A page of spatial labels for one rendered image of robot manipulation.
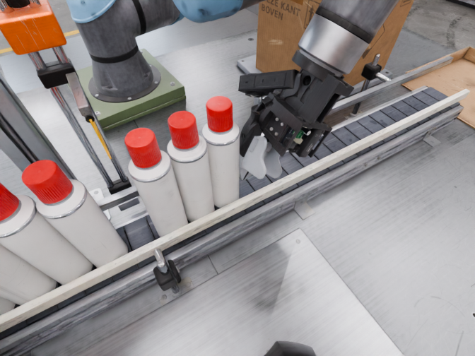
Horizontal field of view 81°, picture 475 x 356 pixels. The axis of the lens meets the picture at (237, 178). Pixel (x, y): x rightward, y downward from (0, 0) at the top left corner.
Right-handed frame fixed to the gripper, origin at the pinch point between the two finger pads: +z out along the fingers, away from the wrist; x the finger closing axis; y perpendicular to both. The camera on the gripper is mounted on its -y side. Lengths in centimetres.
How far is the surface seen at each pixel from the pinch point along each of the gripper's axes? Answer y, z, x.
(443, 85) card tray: -6, -27, 67
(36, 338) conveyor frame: 5.9, 25.3, -28.0
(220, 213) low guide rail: 4.5, 5.1, -5.0
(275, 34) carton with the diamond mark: -31.6, -17.6, 22.7
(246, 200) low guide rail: 4.4, 2.7, -0.8
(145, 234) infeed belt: -0.1, 14.0, -13.3
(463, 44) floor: -96, -74, 316
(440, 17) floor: -147, -92, 347
